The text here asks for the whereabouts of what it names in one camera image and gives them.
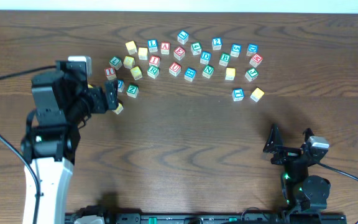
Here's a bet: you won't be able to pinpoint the green L block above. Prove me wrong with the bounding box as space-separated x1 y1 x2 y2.
109 56 122 70

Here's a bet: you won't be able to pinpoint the blue L block top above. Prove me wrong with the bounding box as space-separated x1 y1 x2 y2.
177 30 189 45

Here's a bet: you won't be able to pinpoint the red M block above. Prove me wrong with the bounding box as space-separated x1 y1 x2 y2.
249 54 263 68

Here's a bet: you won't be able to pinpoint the yellow C block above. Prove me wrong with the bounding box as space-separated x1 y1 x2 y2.
225 68 236 80

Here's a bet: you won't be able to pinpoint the blue H block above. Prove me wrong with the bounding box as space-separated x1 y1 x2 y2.
184 67 196 82

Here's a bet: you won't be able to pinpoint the green 4 block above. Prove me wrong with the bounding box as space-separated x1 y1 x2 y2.
191 42 202 55

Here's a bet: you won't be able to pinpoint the blue D block middle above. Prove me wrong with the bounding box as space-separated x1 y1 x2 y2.
200 51 211 65

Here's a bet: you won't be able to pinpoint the green N block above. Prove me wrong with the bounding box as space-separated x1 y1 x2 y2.
202 65 214 78

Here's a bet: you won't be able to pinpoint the green B block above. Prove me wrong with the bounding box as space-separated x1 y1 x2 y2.
219 53 231 67

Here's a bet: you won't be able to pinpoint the blue block by gripper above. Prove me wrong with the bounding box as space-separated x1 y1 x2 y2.
117 80 124 93

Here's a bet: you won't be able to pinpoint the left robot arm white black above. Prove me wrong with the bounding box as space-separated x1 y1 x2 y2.
21 56 119 223

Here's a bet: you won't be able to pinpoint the blue l block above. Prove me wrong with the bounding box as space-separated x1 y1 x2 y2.
177 30 189 45
147 39 158 53

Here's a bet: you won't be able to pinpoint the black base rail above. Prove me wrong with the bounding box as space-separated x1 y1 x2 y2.
63 206 347 224

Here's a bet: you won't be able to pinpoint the green J block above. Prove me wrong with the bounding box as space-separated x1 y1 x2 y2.
245 68 259 82

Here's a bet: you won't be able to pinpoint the yellow block top left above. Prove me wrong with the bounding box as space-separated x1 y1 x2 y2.
126 40 137 55

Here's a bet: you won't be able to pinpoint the blue d block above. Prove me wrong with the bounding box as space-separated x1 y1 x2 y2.
246 44 259 57
200 51 211 65

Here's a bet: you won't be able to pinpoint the red I block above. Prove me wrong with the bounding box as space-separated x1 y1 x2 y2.
149 55 160 67

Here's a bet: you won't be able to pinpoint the blue S block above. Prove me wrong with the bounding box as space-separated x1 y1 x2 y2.
230 44 242 57

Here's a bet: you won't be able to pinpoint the red block far left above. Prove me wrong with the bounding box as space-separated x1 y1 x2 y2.
104 67 117 80

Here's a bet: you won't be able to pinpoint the yellow K block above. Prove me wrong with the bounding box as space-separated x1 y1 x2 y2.
250 88 265 102

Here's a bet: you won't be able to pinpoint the blue L block left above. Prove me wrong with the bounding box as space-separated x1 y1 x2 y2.
147 39 158 53

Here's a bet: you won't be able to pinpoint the blue T block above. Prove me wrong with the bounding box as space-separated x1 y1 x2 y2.
232 88 244 101

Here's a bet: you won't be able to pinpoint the green Z block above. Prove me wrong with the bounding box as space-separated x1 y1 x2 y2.
126 84 139 98

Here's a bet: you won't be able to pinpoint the yellow block under gripper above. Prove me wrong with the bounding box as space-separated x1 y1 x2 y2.
113 103 124 114

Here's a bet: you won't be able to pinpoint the blue question mark block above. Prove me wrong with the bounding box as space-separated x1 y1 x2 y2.
212 37 223 50

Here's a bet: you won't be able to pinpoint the blue D block right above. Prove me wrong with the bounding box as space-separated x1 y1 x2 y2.
246 44 259 57

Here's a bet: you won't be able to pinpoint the red E block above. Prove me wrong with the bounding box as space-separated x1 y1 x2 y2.
173 46 186 60

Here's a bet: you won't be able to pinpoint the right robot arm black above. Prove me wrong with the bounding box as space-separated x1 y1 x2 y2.
263 124 331 213

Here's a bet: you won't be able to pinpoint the red U block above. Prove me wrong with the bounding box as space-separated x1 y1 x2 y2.
169 62 181 77

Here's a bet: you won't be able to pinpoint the green R block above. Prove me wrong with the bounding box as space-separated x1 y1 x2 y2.
147 65 160 79

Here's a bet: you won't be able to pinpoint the red A block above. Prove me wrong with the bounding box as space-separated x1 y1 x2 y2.
160 42 170 55

